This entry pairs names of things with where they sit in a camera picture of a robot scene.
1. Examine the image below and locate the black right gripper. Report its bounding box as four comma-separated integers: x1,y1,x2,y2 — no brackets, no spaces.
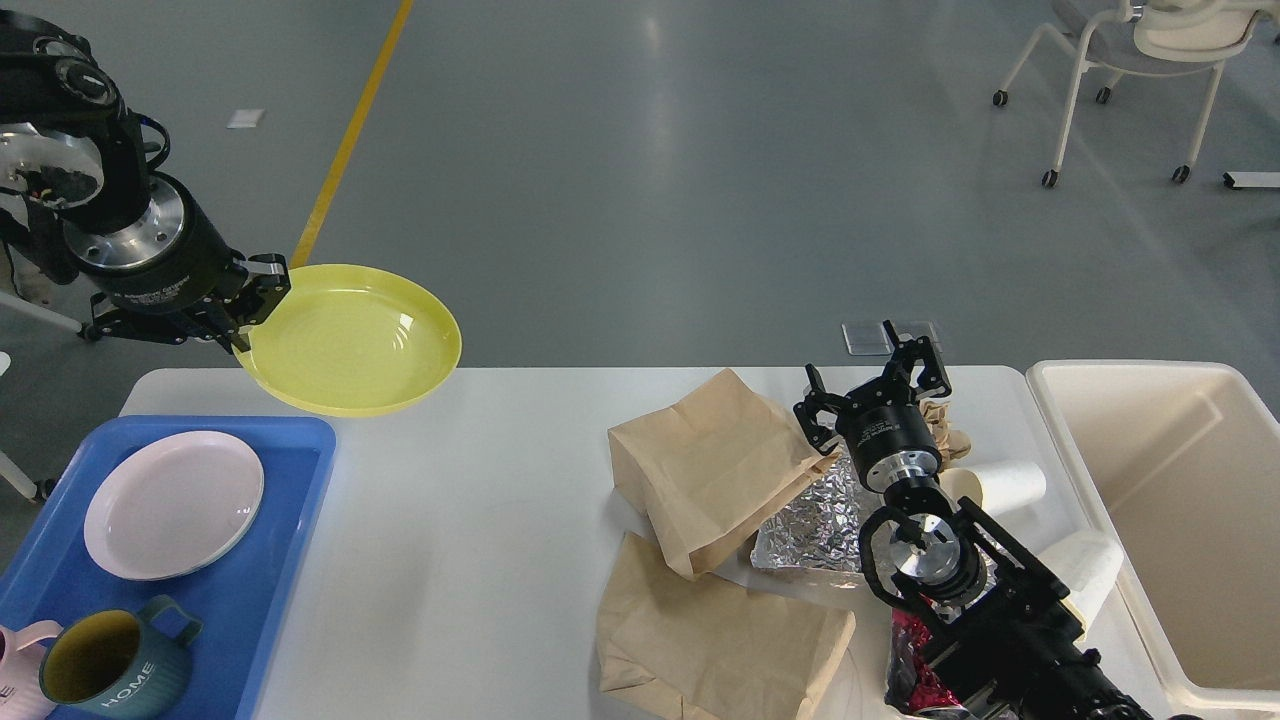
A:
794,320,952,495

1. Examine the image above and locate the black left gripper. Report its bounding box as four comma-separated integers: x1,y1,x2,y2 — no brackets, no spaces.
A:
63,173,291,354

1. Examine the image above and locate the yellow plastic plate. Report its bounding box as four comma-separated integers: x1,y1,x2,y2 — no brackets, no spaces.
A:
234,264,463,416

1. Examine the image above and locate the brown paper bag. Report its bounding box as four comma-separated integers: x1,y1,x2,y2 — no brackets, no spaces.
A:
596,533,856,719
607,369,841,582

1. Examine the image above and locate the teal green mug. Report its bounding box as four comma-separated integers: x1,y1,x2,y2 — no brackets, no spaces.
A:
38,594,204,719

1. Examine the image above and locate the pink mug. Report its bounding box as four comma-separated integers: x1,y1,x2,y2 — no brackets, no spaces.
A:
1,620,63,719

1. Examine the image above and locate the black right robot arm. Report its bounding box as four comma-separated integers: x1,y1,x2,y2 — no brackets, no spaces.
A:
794,322,1148,719

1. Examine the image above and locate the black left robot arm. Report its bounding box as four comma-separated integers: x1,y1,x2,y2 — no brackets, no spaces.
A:
1,10,291,354

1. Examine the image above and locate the metal floor socket plate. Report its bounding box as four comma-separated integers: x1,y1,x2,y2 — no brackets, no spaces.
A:
841,320,943,357

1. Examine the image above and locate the crumpled brown paper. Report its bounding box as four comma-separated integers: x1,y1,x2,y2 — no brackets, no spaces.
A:
918,400,973,470

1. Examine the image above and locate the crumpled aluminium foil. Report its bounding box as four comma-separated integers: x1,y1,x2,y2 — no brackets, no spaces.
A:
750,454,881,587

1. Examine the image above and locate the upper white paper cup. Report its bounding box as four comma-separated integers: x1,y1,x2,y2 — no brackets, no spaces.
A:
940,460,1047,516

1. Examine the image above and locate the white paper cup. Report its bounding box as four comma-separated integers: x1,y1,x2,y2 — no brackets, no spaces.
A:
940,460,1047,516
1037,529,1124,635

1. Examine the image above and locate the white chair leg with caster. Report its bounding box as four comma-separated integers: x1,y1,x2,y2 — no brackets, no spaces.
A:
1,290,99,342

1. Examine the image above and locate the white polka-dot cloth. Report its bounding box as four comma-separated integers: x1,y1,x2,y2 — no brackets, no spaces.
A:
3,240,55,307

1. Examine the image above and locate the pink plate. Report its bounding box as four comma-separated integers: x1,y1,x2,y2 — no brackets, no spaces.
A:
83,430,265,582

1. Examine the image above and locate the lower white paper cup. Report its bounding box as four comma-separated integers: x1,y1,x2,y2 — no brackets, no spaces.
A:
1037,529,1124,635

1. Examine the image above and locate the red foil snack wrapper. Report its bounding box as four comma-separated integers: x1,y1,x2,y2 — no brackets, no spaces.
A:
884,609,966,719

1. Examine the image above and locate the beige plastic bin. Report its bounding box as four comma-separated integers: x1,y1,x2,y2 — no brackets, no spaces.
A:
1027,360,1279,719

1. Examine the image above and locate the white bar on floor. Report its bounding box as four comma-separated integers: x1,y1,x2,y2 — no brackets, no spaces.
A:
1222,170,1280,190

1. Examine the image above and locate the white rolling chair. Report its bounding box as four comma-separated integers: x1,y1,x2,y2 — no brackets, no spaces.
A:
992,1,1277,188

